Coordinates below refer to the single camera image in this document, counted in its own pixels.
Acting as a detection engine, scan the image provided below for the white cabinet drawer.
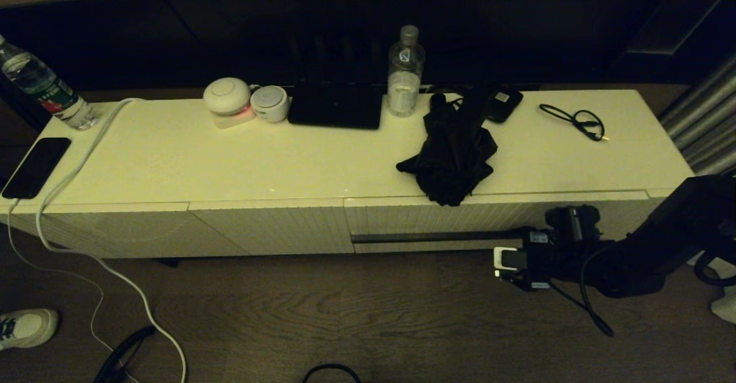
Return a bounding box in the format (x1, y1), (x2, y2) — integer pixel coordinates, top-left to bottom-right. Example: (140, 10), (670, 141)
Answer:
(344, 191), (649, 255)

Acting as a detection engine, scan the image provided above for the black umbrella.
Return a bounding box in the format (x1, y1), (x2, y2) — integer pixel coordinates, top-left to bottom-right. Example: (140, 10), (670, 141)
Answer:
(396, 91), (498, 208)

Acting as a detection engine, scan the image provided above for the white low cabinet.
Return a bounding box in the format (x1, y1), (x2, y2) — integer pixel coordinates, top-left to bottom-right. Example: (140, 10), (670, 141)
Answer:
(0, 89), (707, 269)

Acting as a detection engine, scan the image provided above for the small black labelled device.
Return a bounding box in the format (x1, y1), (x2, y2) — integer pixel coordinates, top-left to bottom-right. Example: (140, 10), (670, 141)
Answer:
(482, 87), (524, 124)

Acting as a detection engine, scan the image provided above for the clear bottle with grey cap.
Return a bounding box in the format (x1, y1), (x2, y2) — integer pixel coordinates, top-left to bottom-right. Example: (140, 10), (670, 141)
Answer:
(386, 25), (427, 118)

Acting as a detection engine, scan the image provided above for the black flat tablet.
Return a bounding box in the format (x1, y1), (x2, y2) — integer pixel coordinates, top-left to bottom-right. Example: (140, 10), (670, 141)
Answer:
(287, 80), (384, 130)

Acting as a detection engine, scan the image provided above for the small white round speaker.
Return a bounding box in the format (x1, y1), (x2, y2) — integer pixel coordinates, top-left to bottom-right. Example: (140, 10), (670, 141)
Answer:
(250, 86), (290, 123)

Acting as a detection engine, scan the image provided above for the white dome-shaped device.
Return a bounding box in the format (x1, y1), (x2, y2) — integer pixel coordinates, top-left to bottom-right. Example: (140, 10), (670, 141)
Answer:
(202, 78), (252, 116)

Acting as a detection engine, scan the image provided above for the black smartphone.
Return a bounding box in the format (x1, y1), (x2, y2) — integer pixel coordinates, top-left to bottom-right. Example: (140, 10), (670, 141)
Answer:
(1, 137), (72, 200)

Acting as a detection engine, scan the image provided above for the white sneaker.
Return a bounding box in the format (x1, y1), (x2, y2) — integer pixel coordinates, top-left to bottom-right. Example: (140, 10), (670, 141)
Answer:
(0, 309), (60, 353)

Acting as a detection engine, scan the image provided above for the water bottle with green label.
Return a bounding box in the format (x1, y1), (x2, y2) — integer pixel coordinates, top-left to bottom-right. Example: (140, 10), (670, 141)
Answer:
(0, 33), (103, 131)

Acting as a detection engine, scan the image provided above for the black audio cable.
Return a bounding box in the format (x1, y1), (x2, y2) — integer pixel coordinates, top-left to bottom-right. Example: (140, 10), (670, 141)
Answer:
(539, 104), (609, 142)

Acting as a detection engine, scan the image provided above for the black cable loop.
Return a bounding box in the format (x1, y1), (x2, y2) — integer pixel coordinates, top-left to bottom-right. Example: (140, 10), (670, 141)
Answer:
(302, 363), (363, 383)

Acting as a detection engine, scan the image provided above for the dark grey door frame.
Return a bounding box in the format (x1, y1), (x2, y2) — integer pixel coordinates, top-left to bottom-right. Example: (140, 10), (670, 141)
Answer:
(626, 0), (736, 57)

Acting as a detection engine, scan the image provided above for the thick white cable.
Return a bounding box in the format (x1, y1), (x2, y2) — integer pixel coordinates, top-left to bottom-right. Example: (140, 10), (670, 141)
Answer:
(36, 98), (188, 383)

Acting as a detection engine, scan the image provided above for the black coiled cable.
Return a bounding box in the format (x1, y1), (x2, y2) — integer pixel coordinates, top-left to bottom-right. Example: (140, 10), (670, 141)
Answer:
(94, 327), (157, 383)

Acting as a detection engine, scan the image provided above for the thin white charging cable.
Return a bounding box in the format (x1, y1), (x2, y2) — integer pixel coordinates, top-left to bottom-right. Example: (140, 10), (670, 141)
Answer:
(7, 199), (140, 383)

